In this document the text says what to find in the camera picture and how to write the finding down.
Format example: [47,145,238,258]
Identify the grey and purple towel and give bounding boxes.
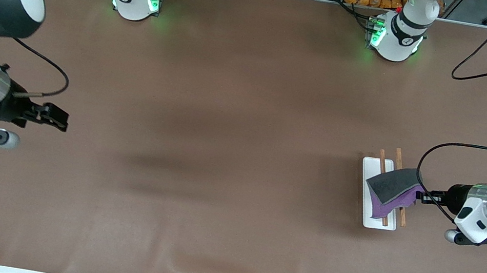
[360,161,430,227]

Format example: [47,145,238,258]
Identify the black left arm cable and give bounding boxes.
[409,135,487,230]

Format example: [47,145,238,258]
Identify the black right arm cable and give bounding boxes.
[0,34,76,106]

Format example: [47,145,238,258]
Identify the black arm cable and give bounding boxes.
[0,34,76,106]
[409,135,487,230]

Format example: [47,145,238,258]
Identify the white towel rack wooden rods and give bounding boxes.
[352,142,419,234]

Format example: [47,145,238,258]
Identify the brown table mat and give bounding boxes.
[0,0,487,273]

